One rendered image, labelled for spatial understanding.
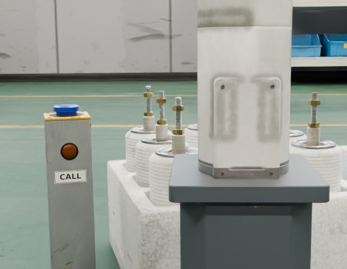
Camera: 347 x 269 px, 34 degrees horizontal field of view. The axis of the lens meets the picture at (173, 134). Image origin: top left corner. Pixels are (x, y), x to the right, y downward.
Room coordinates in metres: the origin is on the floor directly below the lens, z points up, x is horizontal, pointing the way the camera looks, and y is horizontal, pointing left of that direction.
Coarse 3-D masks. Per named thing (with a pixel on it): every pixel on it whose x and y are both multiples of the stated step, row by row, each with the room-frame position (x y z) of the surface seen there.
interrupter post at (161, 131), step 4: (156, 124) 1.01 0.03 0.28; (156, 128) 1.01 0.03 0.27; (160, 128) 1.01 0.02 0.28; (164, 128) 1.01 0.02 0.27; (156, 132) 1.01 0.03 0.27; (160, 132) 1.01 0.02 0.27; (164, 132) 1.01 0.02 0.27; (156, 136) 1.01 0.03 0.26; (160, 136) 1.01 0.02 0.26; (164, 136) 1.01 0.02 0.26; (156, 140) 1.01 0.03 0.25; (160, 140) 1.01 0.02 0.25; (164, 140) 1.01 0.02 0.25
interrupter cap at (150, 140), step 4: (148, 136) 1.04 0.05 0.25; (152, 136) 1.05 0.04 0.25; (168, 136) 1.05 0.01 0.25; (144, 140) 1.00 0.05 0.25; (148, 140) 1.00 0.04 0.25; (152, 140) 1.02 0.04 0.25; (168, 140) 1.02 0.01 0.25; (152, 144) 0.98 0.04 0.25; (156, 144) 0.98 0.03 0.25; (160, 144) 0.98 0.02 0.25; (164, 144) 0.98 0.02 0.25
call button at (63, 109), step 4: (64, 104) 0.91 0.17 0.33; (68, 104) 0.91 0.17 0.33; (72, 104) 0.91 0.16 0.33; (56, 108) 0.89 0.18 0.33; (60, 108) 0.89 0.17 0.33; (64, 108) 0.88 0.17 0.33; (68, 108) 0.89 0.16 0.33; (72, 108) 0.89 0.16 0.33; (76, 108) 0.90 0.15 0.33; (56, 112) 0.90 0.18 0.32; (60, 112) 0.89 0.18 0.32; (64, 112) 0.89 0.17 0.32; (68, 112) 0.89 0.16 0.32; (72, 112) 0.89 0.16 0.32; (76, 112) 0.90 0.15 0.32
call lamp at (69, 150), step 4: (64, 148) 0.87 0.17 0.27; (68, 148) 0.87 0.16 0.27; (72, 148) 0.87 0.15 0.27; (64, 152) 0.87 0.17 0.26; (68, 152) 0.87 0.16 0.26; (72, 152) 0.87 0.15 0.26; (76, 152) 0.87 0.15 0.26; (64, 156) 0.87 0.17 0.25; (68, 156) 0.87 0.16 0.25; (72, 156) 0.87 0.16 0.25
